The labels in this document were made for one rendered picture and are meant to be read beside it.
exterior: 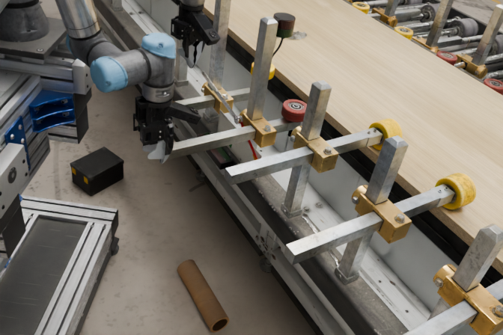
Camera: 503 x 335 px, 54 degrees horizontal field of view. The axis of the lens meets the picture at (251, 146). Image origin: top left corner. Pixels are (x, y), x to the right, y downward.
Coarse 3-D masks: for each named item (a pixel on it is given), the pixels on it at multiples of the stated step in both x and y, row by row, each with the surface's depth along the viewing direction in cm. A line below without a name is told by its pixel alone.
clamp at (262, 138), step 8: (248, 120) 146; (256, 120) 146; (264, 120) 146; (256, 128) 143; (272, 128) 144; (256, 136) 144; (264, 136) 142; (272, 136) 143; (264, 144) 144; (272, 144) 146
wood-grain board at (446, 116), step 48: (240, 0) 215; (288, 0) 223; (336, 0) 231; (288, 48) 182; (336, 48) 188; (384, 48) 194; (336, 96) 158; (384, 96) 162; (432, 96) 166; (480, 96) 171; (432, 144) 142; (480, 144) 146; (480, 192) 127
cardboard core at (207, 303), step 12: (180, 264) 200; (192, 264) 200; (180, 276) 199; (192, 276) 195; (192, 288) 192; (204, 288) 191; (204, 300) 187; (216, 300) 189; (204, 312) 185; (216, 312) 183; (216, 324) 187
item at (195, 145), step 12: (276, 120) 149; (288, 120) 150; (228, 132) 141; (240, 132) 142; (252, 132) 143; (180, 144) 133; (192, 144) 134; (204, 144) 136; (216, 144) 138; (228, 144) 141; (168, 156) 132; (180, 156) 134
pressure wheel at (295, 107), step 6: (288, 102) 149; (294, 102) 150; (300, 102) 150; (282, 108) 149; (288, 108) 147; (294, 108) 148; (300, 108) 148; (282, 114) 149; (288, 114) 147; (294, 114) 146; (300, 114) 146; (294, 120) 147; (300, 120) 147; (288, 132) 154
